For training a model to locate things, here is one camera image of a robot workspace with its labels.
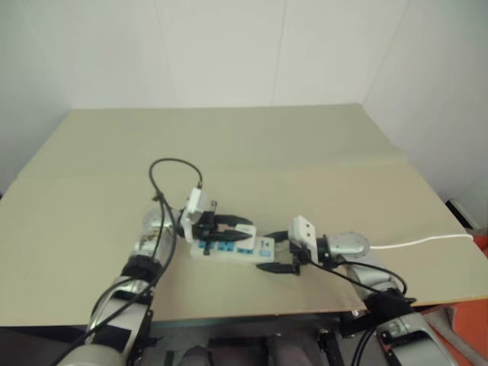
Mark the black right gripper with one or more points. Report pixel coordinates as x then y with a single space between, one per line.
299 257

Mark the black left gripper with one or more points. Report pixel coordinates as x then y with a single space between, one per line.
209 225

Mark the white charger plug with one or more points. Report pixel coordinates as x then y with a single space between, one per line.
248 232

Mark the white power strip blue sockets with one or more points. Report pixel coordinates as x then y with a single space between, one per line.
252 256

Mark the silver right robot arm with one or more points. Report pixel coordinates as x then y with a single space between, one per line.
348 244

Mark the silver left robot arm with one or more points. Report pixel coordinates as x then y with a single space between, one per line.
149 224

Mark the black background equipment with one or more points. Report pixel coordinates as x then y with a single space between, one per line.
460 213

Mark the red background object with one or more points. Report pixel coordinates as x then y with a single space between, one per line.
481 246

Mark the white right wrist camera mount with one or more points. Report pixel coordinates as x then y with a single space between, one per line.
303 228

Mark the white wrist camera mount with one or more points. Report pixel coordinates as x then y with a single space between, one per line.
303 228
196 204

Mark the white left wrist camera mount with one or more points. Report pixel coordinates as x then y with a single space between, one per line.
196 204

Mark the black metal table frame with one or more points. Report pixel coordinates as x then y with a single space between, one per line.
244 328

